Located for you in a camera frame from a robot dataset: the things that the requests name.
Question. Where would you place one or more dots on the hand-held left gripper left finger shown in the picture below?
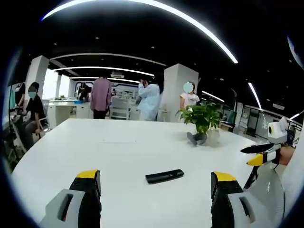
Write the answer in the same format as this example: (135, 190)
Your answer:
(89, 190)

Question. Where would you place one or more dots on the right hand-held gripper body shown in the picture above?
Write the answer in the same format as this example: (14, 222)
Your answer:
(278, 131)

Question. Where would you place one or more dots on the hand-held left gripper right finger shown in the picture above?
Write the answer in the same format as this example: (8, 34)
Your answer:
(223, 192)

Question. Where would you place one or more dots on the black remote control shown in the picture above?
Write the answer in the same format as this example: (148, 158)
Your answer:
(165, 176)

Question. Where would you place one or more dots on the person's right hand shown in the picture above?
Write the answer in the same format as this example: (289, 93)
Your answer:
(286, 155)

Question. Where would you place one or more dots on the grey mesh chair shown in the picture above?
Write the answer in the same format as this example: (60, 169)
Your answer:
(268, 190)

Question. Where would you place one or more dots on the straight ceiling light strip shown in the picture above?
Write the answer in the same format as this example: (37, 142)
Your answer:
(254, 95)

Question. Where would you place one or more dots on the clear glass vase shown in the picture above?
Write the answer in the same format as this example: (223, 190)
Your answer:
(213, 137)

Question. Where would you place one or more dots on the dark plant pot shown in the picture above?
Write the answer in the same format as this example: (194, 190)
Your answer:
(197, 139)

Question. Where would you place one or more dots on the green leafy plant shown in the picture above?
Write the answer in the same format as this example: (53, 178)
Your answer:
(202, 116)

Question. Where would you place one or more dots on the white desk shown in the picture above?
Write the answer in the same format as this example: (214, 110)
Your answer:
(64, 110)

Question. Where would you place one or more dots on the ceiling air conditioner unit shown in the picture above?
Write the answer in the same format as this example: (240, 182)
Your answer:
(117, 74)

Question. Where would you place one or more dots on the long curved ceiling light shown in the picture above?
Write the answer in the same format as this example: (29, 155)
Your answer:
(190, 20)

